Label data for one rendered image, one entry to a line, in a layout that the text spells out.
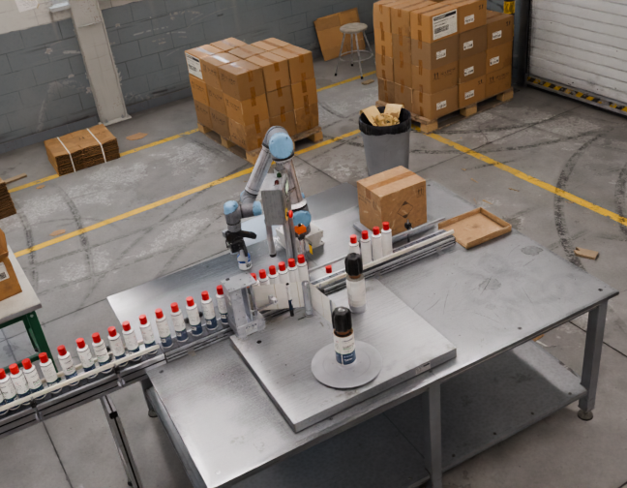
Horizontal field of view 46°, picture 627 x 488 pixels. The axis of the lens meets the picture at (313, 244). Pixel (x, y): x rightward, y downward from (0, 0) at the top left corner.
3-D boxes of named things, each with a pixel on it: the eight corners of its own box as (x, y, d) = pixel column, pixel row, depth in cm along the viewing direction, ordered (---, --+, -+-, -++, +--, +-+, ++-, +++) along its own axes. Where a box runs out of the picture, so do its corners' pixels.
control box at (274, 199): (265, 226, 346) (259, 190, 336) (271, 207, 360) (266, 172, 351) (286, 225, 345) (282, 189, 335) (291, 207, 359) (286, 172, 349)
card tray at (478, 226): (467, 249, 394) (467, 243, 392) (437, 229, 414) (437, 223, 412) (511, 230, 404) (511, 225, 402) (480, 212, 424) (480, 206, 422)
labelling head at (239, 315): (238, 338, 341) (229, 293, 328) (227, 324, 351) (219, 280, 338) (265, 327, 346) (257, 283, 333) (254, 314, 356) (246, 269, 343)
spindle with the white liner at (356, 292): (354, 316, 347) (349, 262, 331) (344, 306, 354) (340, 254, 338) (371, 309, 350) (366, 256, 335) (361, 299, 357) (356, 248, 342)
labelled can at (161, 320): (164, 350, 340) (154, 315, 330) (161, 344, 344) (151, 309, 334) (174, 346, 342) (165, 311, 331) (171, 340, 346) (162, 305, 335)
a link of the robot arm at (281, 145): (309, 216, 401) (285, 123, 374) (314, 228, 388) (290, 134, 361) (287, 222, 401) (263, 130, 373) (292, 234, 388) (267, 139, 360)
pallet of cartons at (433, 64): (428, 136, 719) (425, 17, 659) (373, 113, 781) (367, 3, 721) (515, 100, 771) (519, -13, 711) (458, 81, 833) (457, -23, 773)
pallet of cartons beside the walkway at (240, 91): (325, 139, 737) (315, 51, 689) (253, 167, 701) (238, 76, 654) (264, 108, 825) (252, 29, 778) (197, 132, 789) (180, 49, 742)
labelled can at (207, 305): (209, 332, 348) (201, 297, 338) (205, 326, 352) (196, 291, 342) (219, 328, 350) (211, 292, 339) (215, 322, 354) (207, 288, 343)
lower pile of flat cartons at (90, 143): (59, 176, 729) (52, 157, 718) (47, 159, 770) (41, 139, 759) (122, 157, 753) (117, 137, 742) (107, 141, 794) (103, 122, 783)
